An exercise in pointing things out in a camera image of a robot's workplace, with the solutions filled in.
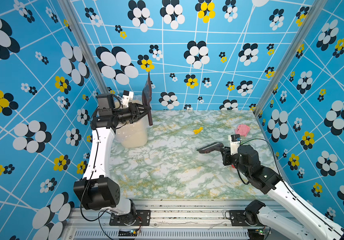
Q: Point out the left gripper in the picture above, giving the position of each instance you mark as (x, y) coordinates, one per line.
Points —
(134, 111)

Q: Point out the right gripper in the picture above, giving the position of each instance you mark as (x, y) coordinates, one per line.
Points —
(226, 156)

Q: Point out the cartoon face hand brush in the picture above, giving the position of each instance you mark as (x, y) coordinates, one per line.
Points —
(216, 146)

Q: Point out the black dustpan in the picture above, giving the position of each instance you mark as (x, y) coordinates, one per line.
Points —
(147, 98)

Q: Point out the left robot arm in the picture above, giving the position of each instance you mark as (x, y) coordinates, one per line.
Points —
(96, 190)

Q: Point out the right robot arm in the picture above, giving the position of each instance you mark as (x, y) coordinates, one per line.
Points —
(310, 224)

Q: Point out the beige trash bin with liner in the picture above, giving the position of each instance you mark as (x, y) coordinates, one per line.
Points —
(133, 135)

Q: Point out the pink paper scrap right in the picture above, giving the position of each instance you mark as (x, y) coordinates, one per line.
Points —
(242, 130)

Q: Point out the yellow paper scrap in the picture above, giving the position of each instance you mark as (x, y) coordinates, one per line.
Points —
(197, 131)

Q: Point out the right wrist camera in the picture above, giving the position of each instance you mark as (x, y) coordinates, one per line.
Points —
(235, 141)

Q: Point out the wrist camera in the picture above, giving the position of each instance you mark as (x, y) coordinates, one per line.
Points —
(126, 97)
(235, 141)

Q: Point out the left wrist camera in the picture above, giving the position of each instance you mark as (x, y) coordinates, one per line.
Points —
(126, 97)

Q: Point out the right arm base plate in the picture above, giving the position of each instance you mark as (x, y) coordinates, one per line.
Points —
(241, 218)

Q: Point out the aluminium frame rail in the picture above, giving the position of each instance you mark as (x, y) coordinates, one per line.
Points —
(177, 220)

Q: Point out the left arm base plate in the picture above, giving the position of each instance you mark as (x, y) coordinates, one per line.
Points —
(140, 218)

